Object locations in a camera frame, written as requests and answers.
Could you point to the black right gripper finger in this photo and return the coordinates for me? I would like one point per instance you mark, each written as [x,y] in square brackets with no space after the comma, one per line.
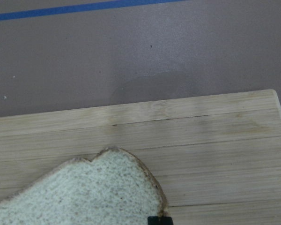
[155,220]

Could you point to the white bread slice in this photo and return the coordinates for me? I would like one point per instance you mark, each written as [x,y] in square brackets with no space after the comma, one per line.
[114,188]

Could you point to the wooden cutting board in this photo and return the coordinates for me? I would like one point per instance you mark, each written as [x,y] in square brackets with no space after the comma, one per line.
[217,158]

